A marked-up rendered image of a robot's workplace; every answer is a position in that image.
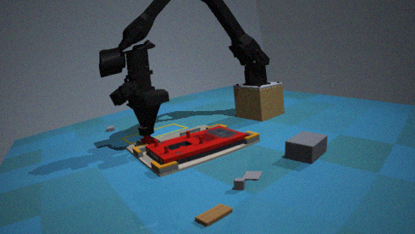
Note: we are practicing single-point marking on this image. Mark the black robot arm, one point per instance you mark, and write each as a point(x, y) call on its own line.
point(244, 47)

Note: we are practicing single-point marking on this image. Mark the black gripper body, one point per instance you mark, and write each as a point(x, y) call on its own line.
point(148, 95)

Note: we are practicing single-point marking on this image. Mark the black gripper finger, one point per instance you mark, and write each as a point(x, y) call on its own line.
point(150, 115)
point(138, 112)

